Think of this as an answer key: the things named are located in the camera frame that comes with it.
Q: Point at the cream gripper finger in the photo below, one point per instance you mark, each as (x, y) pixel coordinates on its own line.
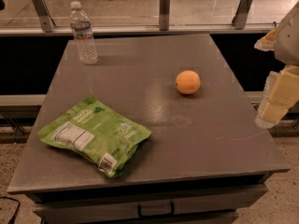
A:
(286, 90)
(267, 42)

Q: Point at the green rice chip bag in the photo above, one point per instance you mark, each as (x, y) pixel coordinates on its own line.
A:
(98, 134)

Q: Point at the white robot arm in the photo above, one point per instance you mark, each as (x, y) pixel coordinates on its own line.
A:
(286, 47)

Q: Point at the orange fruit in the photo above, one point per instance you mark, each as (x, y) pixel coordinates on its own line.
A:
(188, 82)

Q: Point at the grey drawer cabinet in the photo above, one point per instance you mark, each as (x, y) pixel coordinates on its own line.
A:
(202, 201)

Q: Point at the clear plastic water bottle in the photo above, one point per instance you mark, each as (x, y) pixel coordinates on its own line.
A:
(83, 34)

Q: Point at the right metal railing bracket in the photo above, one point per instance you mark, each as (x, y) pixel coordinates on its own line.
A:
(240, 18)

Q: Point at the metal railing bracket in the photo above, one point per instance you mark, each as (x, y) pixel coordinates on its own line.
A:
(164, 11)
(240, 18)
(46, 21)

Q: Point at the middle metal railing bracket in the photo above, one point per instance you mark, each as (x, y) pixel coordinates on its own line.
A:
(164, 11)

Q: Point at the black drawer handle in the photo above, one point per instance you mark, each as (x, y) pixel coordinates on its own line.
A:
(156, 210)

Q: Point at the left metal railing bracket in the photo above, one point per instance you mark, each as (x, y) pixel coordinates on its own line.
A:
(46, 21)

